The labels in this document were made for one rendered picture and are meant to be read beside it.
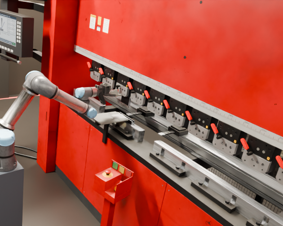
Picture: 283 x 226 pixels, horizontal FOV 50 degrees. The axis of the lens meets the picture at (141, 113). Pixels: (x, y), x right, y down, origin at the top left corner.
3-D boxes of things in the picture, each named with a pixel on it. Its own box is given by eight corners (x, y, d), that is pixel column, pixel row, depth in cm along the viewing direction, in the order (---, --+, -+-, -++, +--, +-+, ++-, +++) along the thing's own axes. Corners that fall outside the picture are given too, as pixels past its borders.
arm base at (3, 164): (-4, 174, 184) (-4, 160, 181) (-13, 162, 194) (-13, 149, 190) (20, 167, 195) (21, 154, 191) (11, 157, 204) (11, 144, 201)
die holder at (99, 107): (72, 97, 306) (73, 88, 303) (78, 97, 310) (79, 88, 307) (99, 115, 272) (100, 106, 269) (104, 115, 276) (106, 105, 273)
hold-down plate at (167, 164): (148, 155, 217) (149, 152, 216) (154, 154, 220) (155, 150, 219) (179, 177, 197) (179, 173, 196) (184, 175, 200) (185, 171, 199)
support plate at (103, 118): (88, 115, 238) (88, 115, 237) (115, 112, 255) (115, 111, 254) (100, 124, 225) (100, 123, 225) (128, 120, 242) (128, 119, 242)
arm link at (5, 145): (-5, 158, 183) (-5, 138, 178) (-8, 147, 193) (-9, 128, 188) (16, 155, 190) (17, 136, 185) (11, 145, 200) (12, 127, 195)
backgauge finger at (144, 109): (122, 114, 255) (123, 108, 254) (145, 110, 272) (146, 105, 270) (131, 119, 247) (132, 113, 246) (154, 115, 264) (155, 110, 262)
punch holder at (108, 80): (101, 84, 261) (103, 65, 255) (109, 83, 266) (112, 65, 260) (111, 89, 250) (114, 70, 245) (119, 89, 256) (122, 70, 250)
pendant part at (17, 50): (-7, 46, 296) (-7, 8, 283) (5, 46, 306) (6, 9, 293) (21, 58, 273) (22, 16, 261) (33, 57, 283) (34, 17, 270)
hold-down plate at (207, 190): (190, 185, 190) (191, 181, 189) (195, 183, 193) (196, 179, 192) (229, 214, 169) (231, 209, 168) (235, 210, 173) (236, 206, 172)
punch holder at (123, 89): (115, 91, 247) (117, 71, 241) (123, 90, 252) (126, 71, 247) (126, 97, 237) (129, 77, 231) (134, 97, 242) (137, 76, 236)
